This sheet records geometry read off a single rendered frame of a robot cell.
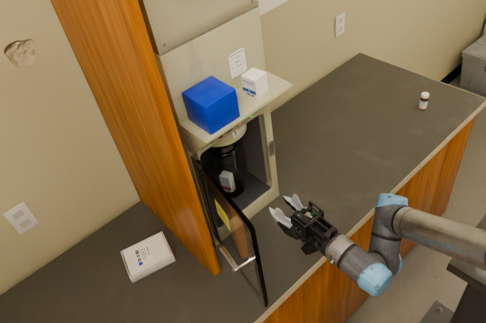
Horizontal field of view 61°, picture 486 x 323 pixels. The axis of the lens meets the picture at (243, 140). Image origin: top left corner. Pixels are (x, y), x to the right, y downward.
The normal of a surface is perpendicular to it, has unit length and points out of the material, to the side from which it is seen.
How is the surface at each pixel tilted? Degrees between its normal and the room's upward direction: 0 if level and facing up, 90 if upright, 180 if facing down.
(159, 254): 0
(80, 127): 90
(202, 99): 0
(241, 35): 90
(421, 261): 0
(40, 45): 90
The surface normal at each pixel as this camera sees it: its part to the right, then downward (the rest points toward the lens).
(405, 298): -0.13, -0.74
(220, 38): 0.66, 0.44
